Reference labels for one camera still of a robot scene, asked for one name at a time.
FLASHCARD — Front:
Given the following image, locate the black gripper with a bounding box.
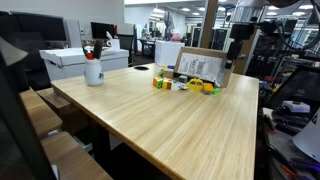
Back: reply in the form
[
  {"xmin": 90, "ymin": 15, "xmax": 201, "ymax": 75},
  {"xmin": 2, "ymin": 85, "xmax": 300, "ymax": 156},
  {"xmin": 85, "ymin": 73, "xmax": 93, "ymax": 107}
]
[{"xmin": 225, "ymin": 22, "xmax": 256, "ymax": 70}]

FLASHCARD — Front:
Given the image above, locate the brown cardboard box with label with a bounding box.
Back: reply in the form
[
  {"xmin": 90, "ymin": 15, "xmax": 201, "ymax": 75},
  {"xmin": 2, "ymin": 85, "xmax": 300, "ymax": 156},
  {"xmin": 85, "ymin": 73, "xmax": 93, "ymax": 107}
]
[{"xmin": 173, "ymin": 46, "xmax": 236, "ymax": 89}]

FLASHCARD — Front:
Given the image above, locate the white lidded storage box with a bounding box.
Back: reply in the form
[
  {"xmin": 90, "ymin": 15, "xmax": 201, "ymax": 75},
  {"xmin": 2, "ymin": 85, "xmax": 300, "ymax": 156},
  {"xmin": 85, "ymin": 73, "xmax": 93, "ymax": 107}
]
[{"xmin": 38, "ymin": 47, "xmax": 130, "ymax": 82}]

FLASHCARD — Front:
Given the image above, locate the cardboard box under table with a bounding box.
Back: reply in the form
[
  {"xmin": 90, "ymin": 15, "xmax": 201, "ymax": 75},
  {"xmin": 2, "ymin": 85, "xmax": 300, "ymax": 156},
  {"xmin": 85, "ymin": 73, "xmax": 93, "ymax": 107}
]
[{"xmin": 35, "ymin": 87, "xmax": 90, "ymax": 136}]

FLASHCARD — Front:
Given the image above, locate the black cabinet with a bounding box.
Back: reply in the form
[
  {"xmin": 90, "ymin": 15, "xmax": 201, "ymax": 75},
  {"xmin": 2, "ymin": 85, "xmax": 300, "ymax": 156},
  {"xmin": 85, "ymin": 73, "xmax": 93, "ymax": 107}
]
[
  {"xmin": 191, "ymin": 26, "xmax": 203, "ymax": 48},
  {"xmin": 211, "ymin": 28, "xmax": 230, "ymax": 52}
]

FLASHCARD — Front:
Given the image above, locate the yellow toy car block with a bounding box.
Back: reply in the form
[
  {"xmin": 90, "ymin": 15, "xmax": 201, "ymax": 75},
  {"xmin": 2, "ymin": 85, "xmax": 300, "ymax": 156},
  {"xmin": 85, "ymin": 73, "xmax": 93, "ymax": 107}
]
[{"xmin": 185, "ymin": 77, "xmax": 205, "ymax": 92}]

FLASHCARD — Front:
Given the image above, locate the green white gray toy block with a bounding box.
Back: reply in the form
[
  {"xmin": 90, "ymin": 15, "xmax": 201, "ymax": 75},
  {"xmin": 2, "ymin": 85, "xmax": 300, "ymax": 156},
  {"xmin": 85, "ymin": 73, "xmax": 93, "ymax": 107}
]
[{"xmin": 178, "ymin": 74, "xmax": 189, "ymax": 85}]

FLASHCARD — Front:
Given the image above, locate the black metal shelving rack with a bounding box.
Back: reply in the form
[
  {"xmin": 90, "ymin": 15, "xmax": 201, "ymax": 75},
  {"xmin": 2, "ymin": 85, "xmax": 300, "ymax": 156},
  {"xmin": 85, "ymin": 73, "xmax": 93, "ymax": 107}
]
[{"xmin": 253, "ymin": 16, "xmax": 320, "ymax": 68}]

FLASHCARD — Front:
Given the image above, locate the white picture toy block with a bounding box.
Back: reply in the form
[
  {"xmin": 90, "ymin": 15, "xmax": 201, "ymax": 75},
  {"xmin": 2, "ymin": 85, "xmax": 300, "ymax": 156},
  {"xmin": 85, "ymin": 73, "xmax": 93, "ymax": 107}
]
[{"xmin": 170, "ymin": 80, "xmax": 181, "ymax": 92}]

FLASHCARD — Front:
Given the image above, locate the plain wooden block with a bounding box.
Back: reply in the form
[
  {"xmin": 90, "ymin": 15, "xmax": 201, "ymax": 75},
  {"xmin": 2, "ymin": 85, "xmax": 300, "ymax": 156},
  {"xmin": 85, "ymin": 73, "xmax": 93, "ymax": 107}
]
[{"xmin": 162, "ymin": 68, "xmax": 176, "ymax": 80}]

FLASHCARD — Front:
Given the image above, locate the tilted black screen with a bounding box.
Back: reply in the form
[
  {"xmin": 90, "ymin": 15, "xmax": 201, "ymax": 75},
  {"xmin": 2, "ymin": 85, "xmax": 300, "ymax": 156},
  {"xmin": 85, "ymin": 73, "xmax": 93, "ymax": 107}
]
[{"xmin": 266, "ymin": 64, "xmax": 320, "ymax": 111}]

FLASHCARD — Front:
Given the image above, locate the blue purple object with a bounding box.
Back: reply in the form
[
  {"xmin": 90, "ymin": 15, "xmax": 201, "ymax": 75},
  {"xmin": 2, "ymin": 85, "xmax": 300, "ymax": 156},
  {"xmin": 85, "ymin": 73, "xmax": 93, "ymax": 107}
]
[{"xmin": 163, "ymin": 11, "xmax": 175, "ymax": 42}]

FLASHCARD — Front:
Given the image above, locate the small white device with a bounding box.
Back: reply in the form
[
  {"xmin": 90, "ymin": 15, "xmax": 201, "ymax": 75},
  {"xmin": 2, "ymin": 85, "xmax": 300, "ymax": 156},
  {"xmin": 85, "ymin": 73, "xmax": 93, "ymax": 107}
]
[{"xmin": 281, "ymin": 100, "xmax": 311, "ymax": 115}]

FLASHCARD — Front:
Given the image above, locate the black office chair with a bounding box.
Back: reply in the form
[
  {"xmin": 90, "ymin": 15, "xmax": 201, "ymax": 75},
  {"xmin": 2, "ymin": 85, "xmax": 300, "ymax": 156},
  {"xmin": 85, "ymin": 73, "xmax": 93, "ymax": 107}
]
[
  {"xmin": 116, "ymin": 33, "xmax": 135, "ymax": 67},
  {"xmin": 13, "ymin": 31, "xmax": 53, "ymax": 92}
]

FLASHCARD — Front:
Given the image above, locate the white cone sheet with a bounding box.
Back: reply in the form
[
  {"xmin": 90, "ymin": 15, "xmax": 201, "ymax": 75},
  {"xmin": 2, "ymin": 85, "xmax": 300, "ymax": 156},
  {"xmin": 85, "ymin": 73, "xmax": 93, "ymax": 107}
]
[{"xmin": 292, "ymin": 108, "xmax": 320, "ymax": 164}]

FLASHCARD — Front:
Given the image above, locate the white pen cup with logo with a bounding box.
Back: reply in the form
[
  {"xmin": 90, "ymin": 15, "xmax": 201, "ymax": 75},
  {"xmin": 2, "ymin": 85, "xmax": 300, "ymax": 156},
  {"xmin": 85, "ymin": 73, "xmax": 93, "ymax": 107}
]
[{"xmin": 83, "ymin": 58, "xmax": 105, "ymax": 87}]

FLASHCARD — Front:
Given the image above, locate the gray cabinet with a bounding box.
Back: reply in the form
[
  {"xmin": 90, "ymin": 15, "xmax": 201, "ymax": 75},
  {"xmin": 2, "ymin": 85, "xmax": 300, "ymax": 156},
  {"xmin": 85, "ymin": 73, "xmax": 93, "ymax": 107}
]
[{"xmin": 64, "ymin": 18, "xmax": 83, "ymax": 49}]

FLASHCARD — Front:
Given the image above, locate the wooden bench top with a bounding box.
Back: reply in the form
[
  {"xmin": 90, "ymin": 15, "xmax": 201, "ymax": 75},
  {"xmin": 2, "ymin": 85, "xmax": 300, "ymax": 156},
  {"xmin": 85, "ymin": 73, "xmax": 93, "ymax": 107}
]
[
  {"xmin": 39, "ymin": 130, "xmax": 114, "ymax": 180},
  {"xmin": 18, "ymin": 87, "xmax": 64, "ymax": 139}
]

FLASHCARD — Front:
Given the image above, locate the large black computer monitor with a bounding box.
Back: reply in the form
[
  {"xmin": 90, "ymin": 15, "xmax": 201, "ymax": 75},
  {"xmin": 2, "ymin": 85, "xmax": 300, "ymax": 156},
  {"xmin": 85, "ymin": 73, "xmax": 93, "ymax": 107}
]
[{"xmin": 9, "ymin": 10, "xmax": 68, "ymax": 43}]

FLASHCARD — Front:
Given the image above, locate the black foreground stand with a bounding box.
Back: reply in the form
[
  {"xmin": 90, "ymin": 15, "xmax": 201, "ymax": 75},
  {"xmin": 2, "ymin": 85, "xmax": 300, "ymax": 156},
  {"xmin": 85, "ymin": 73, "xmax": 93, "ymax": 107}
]
[{"xmin": 0, "ymin": 36, "xmax": 57, "ymax": 180}]

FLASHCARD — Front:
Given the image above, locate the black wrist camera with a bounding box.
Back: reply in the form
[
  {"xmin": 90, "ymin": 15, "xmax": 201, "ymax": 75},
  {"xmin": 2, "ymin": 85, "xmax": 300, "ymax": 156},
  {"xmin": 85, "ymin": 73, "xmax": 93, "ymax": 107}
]
[{"xmin": 259, "ymin": 20, "xmax": 278, "ymax": 37}]

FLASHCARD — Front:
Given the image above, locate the dark handled brush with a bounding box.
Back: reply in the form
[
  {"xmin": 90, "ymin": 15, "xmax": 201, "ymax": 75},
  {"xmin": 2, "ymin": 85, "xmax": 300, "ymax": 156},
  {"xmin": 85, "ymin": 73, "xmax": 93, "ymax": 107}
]
[{"xmin": 92, "ymin": 38, "xmax": 104, "ymax": 61}]

